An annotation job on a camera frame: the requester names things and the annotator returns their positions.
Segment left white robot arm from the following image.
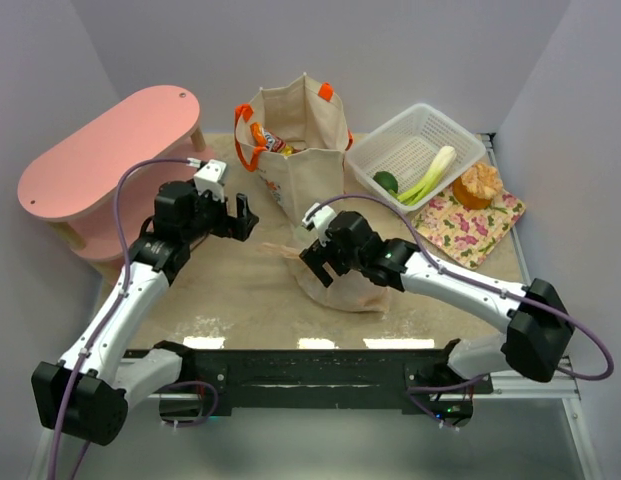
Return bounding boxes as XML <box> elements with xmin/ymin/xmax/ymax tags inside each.
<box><xmin>31</xmin><ymin>180</ymin><xmax>259</xmax><ymax>446</ymax></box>

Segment orange frosted muffin toy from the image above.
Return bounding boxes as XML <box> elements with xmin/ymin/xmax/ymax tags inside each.
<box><xmin>452</xmin><ymin>162</ymin><xmax>503</xmax><ymax>210</ymax></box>

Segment orange yellow snack bag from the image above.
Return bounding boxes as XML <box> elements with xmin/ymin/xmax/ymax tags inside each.
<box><xmin>250</xmin><ymin>122</ymin><xmax>297</xmax><ymax>156</ymax></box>

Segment green celery stalks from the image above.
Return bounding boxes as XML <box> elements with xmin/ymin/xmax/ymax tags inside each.
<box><xmin>397</xmin><ymin>145</ymin><xmax>457</xmax><ymax>206</ymax></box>

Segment canvas tote bag orange handles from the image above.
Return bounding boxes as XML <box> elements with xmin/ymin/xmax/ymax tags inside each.
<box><xmin>234</xmin><ymin>74</ymin><xmax>353</xmax><ymax>225</ymax></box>

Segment pink three tier shelf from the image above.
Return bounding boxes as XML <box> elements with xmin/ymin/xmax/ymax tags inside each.
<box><xmin>17</xmin><ymin>85</ymin><xmax>212</xmax><ymax>283</ymax></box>

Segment black base mount frame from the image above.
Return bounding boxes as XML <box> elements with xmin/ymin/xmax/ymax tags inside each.
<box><xmin>119</xmin><ymin>339</ymin><xmax>494</xmax><ymax>419</ymax></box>

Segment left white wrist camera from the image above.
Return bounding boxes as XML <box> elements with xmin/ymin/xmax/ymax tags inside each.
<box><xmin>187</xmin><ymin>157</ymin><xmax>227</xmax><ymax>203</ymax></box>

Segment white plastic basket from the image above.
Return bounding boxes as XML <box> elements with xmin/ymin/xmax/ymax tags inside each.
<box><xmin>345</xmin><ymin>103</ymin><xmax>486</xmax><ymax>215</ymax></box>

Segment dark green lime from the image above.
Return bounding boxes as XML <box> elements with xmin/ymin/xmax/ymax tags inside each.
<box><xmin>373</xmin><ymin>171</ymin><xmax>399</xmax><ymax>195</ymax></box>

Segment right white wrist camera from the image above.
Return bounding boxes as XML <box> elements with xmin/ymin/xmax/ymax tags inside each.
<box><xmin>301</xmin><ymin>203</ymin><xmax>337</xmax><ymax>246</ymax></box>

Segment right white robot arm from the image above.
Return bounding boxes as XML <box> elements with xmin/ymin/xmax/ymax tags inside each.
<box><xmin>300</xmin><ymin>207</ymin><xmax>573</xmax><ymax>386</ymax></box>

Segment floral pattern tray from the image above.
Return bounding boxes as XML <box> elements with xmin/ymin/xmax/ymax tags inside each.
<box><xmin>413</xmin><ymin>187</ymin><xmax>526</xmax><ymax>270</ymax></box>

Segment orange banana print plastic bag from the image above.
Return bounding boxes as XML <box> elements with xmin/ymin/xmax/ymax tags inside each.
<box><xmin>258</xmin><ymin>241</ymin><xmax>391</xmax><ymax>313</ymax></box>

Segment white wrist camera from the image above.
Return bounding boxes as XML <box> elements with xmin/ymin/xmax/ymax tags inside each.
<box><xmin>301</xmin><ymin>203</ymin><xmax>337</xmax><ymax>246</ymax></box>
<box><xmin>187</xmin><ymin>157</ymin><xmax>227</xmax><ymax>203</ymax></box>

